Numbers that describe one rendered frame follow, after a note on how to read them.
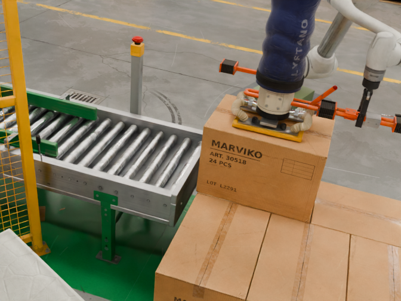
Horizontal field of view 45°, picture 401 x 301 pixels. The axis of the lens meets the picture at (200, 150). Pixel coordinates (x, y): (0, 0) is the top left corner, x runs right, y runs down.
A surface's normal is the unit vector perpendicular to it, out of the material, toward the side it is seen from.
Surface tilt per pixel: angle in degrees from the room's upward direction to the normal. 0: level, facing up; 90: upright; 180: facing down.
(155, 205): 90
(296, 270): 0
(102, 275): 0
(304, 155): 90
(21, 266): 0
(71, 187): 90
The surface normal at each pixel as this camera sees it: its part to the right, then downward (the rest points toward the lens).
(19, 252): 0.10, -0.84
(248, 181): -0.32, 0.49
